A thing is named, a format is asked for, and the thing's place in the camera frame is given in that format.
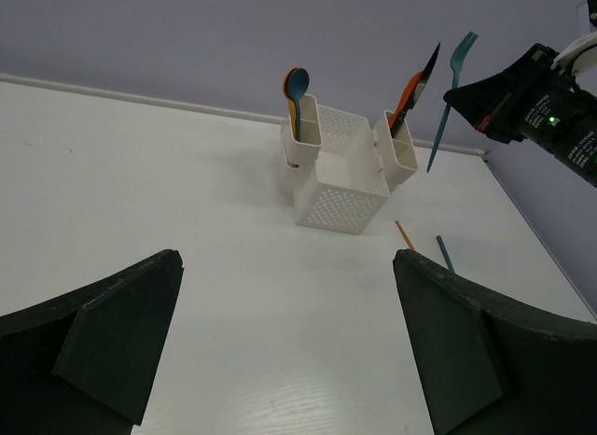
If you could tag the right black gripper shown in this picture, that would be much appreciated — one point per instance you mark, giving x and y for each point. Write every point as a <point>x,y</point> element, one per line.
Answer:
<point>537,98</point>

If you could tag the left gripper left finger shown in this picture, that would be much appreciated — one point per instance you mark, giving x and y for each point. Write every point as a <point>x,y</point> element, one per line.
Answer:
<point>85,362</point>

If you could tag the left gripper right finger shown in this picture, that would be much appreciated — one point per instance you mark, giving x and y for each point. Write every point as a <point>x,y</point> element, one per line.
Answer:
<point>489,364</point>

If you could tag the black handled steel knife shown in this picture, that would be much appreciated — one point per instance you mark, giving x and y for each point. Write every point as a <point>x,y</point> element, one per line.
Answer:
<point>427,71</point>

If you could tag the orange plastic knife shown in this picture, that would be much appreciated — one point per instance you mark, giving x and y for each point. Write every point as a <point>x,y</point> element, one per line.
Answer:
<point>407,92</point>

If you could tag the long teal chopstick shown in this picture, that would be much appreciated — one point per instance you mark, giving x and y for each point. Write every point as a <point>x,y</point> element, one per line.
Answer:
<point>445,253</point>

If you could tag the long orange chopstick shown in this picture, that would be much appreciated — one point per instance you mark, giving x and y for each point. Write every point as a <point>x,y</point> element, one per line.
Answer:
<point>405,236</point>

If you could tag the white utensil caddy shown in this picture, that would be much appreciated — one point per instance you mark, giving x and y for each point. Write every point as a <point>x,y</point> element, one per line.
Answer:
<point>342,170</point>

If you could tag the blue spoon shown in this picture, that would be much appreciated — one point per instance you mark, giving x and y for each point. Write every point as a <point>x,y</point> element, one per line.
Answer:
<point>300,84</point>

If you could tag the orange spoon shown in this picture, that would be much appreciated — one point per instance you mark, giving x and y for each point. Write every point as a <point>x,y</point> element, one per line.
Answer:
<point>287,90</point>

